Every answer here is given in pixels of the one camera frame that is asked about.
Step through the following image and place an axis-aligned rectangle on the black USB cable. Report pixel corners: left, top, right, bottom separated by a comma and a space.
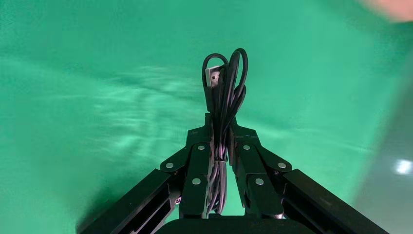
201, 47, 249, 216

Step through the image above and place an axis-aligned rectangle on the open brown cardboard box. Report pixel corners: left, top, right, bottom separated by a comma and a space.
356, 0, 413, 23

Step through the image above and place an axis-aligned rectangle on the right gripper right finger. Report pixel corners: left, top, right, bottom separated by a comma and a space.
227, 116, 391, 234

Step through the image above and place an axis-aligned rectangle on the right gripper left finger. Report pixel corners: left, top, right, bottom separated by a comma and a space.
76, 113, 214, 234

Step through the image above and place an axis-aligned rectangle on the green table cloth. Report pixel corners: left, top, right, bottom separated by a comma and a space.
0, 0, 413, 234

